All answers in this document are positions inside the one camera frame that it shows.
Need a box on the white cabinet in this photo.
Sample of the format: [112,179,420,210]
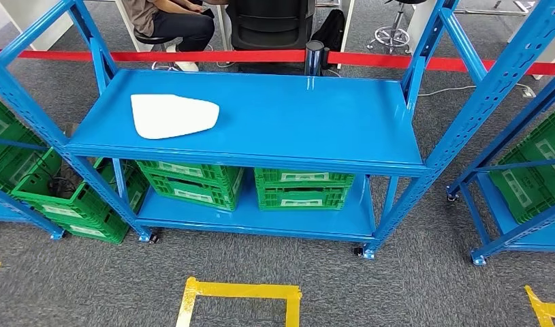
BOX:
[0,0,76,52]

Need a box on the black stanchion post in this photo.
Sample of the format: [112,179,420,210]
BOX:
[303,40,326,77]

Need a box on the black office chair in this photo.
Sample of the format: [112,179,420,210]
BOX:
[225,0,316,76]

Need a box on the person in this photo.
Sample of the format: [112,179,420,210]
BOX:
[121,0,217,73]

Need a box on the white plastic cover part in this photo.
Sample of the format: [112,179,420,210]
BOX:
[130,93,221,141]

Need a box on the white floor cable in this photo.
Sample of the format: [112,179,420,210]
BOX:
[415,83,526,98]

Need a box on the blue steel shelf rack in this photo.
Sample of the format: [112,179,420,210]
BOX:
[445,76,555,267]
[0,135,65,241]
[0,0,555,262]

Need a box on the dark bag with cables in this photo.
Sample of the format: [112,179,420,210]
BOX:
[46,123,85,200]

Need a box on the black round chrome stool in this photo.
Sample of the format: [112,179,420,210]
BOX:
[366,0,430,56]
[133,28,202,73]

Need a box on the black backpack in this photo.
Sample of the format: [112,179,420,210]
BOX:
[310,8,346,54]

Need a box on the red barrier belt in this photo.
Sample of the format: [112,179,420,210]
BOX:
[0,48,555,78]

